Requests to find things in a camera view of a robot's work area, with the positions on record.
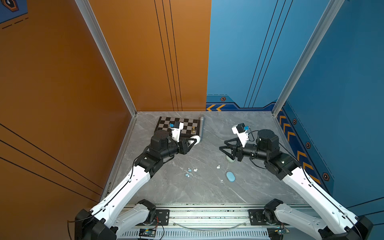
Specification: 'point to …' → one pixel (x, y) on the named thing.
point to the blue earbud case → (230, 176)
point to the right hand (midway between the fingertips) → (222, 145)
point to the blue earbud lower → (187, 174)
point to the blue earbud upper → (189, 170)
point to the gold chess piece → (193, 130)
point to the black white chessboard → (191, 127)
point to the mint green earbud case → (229, 159)
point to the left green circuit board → (148, 232)
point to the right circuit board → (277, 233)
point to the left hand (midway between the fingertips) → (195, 139)
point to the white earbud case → (197, 137)
